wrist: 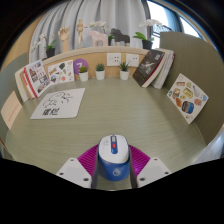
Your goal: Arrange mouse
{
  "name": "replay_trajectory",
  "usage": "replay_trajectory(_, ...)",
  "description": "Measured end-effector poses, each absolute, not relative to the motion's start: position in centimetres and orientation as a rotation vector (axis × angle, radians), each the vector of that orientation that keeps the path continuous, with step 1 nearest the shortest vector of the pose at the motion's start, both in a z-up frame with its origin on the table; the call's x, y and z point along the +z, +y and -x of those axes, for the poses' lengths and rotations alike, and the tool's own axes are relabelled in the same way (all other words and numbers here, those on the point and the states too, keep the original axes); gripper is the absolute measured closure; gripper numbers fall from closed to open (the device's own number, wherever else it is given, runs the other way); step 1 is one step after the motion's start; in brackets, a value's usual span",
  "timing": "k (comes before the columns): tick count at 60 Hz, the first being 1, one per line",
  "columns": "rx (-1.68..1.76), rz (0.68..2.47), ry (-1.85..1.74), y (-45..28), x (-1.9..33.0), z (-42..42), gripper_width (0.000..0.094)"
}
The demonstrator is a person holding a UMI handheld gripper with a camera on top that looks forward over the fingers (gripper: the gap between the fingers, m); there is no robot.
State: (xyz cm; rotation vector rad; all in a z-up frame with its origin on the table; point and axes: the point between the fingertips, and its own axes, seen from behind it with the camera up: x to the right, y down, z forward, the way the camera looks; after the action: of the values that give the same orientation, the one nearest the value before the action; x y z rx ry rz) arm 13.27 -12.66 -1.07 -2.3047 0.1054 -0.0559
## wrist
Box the purple round number sign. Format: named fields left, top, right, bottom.
left=73, top=58, right=90, bottom=76

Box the small succulent in white pot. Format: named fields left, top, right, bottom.
left=95, top=63, right=106, bottom=81
left=78, top=65, right=90, bottom=83
left=118, top=61, right=131, bottom=81

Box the large glass window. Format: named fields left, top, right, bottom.
left=146, top=0, right=204, bottom=41

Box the brown-edged book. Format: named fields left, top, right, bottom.
left=19, top=68, right=35, bottom=100

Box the grey pleated curtain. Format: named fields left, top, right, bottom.
left=28, top=0, right=149, bottom=64

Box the wooden hand model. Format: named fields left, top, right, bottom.
left=57, top=26, right=72, bottom=53

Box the wooden artist mannequin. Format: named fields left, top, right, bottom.
left=75, top=17, right=88, bottom=46

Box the colourful food sticker sheet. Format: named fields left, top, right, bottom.
left=166, top=73, right=210, bottom=125

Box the pink wooden horse figure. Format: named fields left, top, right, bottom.
left=88, top=30, right=109, bottom=48

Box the white thick book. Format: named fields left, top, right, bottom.
left=14, top=66, right=31, bottom=103

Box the white printed mouse pad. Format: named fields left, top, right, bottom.
left=30, top=87, right=86, bottom=120

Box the white orchid in black pot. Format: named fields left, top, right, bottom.
left=30, top=32, right=58, bottom=59

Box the green desk divider panel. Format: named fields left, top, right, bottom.
left=0, top=51, right=31, bottom=158
left=159, top=31, right=224, bottom=146

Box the white wall socket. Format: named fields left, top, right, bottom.
left=106, top=52, right=122, bottom=67
left=125, top=53, right=141, bottom=68

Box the white orchid behind horses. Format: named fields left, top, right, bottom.
left=89, top=20, right=111, bottom=36

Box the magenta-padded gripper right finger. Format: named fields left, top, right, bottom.
left=127, top=144, right=173, bottom=189

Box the black wooden horse figure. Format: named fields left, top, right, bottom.
left=109, top=27, right=131, bottom=47

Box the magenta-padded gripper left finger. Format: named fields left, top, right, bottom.
left=55, top=144, right=101, bottom=190

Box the black cover book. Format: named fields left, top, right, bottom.
left=132, top=49, right=166, bottom=88

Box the white book behind black book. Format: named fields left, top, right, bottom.
left=151, top=48, right=176, bottom=90

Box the large white orchid, black pot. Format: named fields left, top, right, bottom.
left=132, top=18, right=164, bottom=51

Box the white picture sticker sheet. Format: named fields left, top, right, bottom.
left=47, top=59, right=75, bottom=85

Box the beige booklet with red text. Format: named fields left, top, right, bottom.
left=0, top=90, right=23, bottom=130

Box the red-spined photo cover book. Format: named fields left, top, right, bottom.
left=23, top=59, right=52, bottom=99

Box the blue and white computer mouse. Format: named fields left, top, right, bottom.
left=96, top=134, right=131, bottom=182

